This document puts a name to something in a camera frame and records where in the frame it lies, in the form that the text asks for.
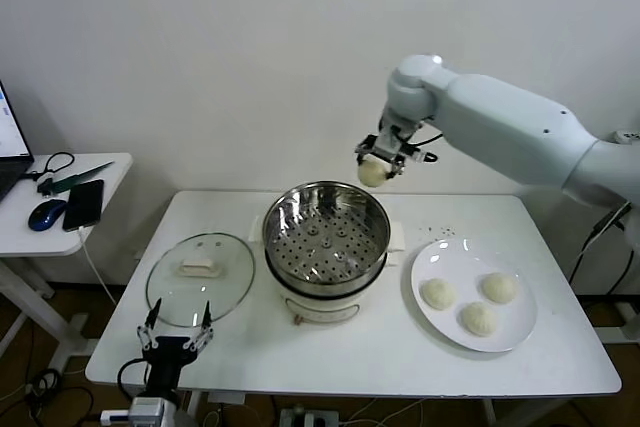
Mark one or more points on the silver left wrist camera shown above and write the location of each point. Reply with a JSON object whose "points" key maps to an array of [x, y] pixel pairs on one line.
{"points": [[150, 412]]}

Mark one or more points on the blue computer mouse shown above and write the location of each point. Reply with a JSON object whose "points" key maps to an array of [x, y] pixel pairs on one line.
{"points": [[46, 214]]}

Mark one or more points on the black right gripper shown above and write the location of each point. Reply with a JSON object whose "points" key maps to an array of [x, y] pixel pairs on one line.
{"points": [[384, 154]]}

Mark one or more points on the cream electric cooker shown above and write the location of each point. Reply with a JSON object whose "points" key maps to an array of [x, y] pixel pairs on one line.
{"points": [[320, 309]]}

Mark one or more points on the white metal floor frame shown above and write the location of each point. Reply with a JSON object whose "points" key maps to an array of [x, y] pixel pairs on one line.
{"points": [[615, 332]]}

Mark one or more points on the white steamed baozi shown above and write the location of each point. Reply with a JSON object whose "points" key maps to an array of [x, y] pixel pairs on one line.
{"points": [[479, 319], [438, 293], [500, 287], [372, 174]]}

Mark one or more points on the grey floor power strip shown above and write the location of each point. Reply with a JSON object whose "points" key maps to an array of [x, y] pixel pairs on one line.
{"points": [[310, 418]]}

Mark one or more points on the black smartphone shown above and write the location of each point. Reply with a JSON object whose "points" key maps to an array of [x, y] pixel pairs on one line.
{"points": [[84, 204]]}

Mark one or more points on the white round plate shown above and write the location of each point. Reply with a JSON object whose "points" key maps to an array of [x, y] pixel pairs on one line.
{"points": [[450, 257]]}

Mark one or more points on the white side table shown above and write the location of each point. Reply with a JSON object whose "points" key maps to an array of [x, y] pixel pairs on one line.
{"points": [[30, 244]]}

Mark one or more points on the perforated steel steamer basket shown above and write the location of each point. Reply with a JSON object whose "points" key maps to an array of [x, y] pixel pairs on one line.
{"points": [[325, 247]]}

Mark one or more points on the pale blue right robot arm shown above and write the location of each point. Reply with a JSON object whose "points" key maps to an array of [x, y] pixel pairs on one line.
{"points": [[500, 112]]}

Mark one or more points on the black laptop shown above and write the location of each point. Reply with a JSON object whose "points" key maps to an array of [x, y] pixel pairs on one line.
{"points": [[10, 137]]}

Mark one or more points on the white shelf unit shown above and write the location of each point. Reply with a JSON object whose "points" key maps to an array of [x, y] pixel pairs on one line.
{"points": [[627, 137]]}

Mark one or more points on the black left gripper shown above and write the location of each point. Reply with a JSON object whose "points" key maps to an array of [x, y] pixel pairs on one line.
{"points": [[167, 357]]}

